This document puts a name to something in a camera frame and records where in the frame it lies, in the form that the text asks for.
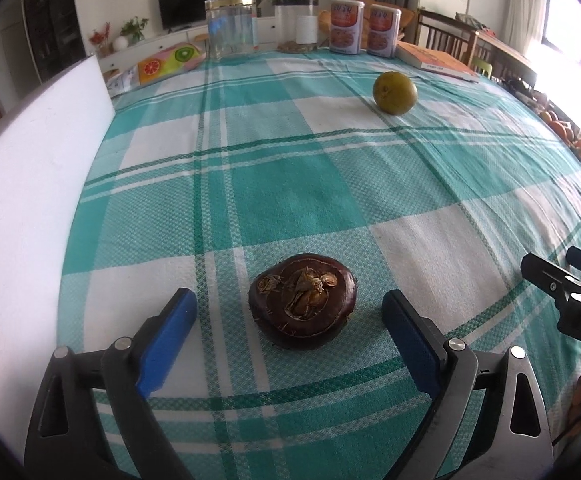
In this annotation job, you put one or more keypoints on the red flower vase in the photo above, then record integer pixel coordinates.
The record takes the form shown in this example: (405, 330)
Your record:
(99, 40)

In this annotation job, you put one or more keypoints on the dark brown water chestnut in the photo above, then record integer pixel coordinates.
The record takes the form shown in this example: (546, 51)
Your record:
(303, 302)

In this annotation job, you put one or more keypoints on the orange book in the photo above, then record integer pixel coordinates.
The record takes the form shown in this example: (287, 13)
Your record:
(432, 61)

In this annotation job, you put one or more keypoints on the clear glass jar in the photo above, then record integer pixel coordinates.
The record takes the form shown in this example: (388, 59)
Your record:
(232, 28)

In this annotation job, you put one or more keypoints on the right red snack tin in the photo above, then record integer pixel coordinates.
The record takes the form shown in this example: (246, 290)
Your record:
(384, 22)

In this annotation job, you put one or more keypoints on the wooden dining table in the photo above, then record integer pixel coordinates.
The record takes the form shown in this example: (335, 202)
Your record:
(506, 62)

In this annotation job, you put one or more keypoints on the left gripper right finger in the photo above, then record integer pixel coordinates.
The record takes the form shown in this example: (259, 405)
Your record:
(511, 437)

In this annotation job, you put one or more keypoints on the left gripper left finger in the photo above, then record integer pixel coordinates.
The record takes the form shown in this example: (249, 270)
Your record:
(66, 439)

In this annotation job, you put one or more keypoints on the yellow green round fruit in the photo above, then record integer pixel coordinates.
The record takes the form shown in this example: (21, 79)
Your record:
(394, 93)

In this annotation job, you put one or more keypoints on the teal plaid tablecloth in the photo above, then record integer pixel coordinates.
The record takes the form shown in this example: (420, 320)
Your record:
(208, 178)

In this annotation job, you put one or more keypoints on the white cardboard box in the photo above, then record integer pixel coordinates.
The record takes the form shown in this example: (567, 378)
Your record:
(47, 145)

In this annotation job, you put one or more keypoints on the small potted plant left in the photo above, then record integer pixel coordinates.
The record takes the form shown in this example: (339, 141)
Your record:
(133, 29)

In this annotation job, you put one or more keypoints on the clear canister black lid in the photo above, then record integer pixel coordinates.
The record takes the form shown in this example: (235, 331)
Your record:
(296, 25)

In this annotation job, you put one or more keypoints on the wooden chair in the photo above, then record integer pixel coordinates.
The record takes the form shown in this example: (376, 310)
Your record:
(438, 32)

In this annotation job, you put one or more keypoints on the left red snack tin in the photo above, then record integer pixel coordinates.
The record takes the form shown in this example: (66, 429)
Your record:
(346, 24)

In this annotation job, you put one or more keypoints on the red snack tin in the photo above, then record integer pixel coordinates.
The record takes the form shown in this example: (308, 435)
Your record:
(384, 22)
(346, 24)

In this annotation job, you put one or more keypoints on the fruit pattern cushion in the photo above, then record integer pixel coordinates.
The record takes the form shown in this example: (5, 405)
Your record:
(165, 63)

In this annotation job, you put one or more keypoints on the dark display shelf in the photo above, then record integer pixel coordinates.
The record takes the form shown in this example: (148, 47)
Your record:
(54, 35)

